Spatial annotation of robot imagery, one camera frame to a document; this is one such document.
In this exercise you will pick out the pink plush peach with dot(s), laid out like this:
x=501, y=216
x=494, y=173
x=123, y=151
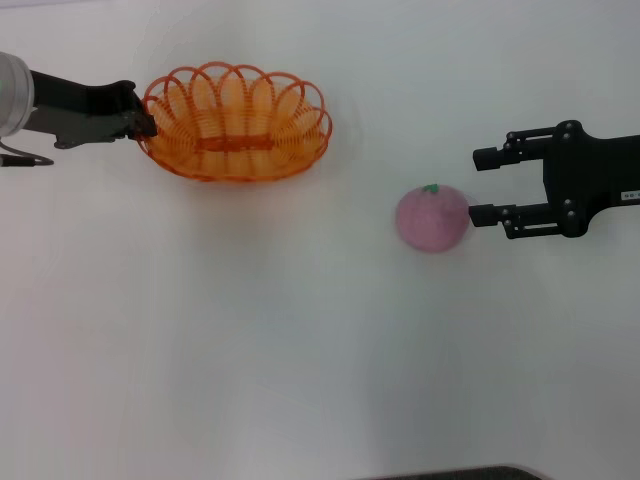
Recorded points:
x=432, y=220

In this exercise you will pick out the dark rounded robot base edge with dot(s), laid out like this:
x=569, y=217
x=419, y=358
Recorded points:
x=475, y=474

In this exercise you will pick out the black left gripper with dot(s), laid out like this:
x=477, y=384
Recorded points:
x=75, y=110

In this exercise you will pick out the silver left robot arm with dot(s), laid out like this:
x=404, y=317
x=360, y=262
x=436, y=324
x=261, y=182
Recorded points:
x=12, y=95

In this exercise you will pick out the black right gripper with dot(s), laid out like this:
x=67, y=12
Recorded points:
x=590, y=170

